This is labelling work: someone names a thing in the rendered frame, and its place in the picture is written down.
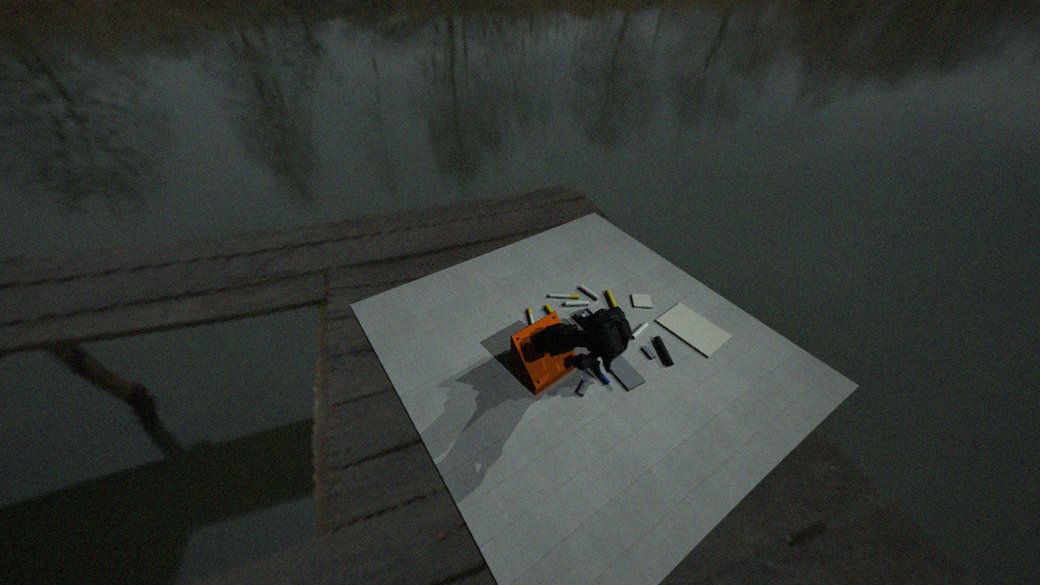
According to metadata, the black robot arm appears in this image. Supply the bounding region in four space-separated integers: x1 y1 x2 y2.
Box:
531 306 632 362

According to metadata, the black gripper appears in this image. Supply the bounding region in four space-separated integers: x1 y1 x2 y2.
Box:
572 348 610 377

